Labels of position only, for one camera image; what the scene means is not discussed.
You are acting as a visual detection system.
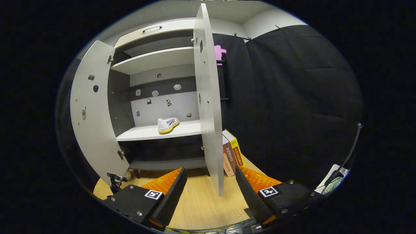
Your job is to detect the white cabinet door black cat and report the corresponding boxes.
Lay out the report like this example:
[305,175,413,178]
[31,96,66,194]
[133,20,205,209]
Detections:
[193,3,230,197]

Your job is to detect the white and grey shoe cabinet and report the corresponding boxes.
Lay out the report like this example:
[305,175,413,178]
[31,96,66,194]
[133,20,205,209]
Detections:
[107,18,228,179]

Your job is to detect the white cabinet door camera sticker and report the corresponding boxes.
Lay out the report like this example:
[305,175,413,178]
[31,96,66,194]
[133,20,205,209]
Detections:
[70,40,130,186]

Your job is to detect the yellow book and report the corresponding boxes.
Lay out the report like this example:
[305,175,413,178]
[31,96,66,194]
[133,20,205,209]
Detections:
[224,129,245,168]

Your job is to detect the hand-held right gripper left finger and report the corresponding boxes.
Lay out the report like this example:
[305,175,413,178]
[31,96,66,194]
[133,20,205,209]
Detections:
[103,167,188,232]

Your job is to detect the white flat panel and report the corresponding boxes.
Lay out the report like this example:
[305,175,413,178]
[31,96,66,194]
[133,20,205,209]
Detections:
[315,164,350,195]

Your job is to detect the thin black cable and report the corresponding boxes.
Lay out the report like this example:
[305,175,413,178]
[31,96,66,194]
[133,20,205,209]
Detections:
[325,123,363,186]

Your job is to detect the white cabinet drawer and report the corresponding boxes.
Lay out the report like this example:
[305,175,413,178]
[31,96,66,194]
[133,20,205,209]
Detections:
[114,18,195,49]

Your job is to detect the brown book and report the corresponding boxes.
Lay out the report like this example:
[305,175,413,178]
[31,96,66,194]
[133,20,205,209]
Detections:
[223,135,238,177]

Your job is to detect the row of black cloth clips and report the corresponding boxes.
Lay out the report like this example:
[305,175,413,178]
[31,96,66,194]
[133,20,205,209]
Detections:
[233,24,283,42]

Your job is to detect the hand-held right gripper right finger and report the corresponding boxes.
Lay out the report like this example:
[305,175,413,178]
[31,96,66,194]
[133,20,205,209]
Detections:
[235,166,325,229]

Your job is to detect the white canvas shoe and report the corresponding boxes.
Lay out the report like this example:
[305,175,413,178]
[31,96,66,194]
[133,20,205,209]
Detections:
[157,117,180,134]

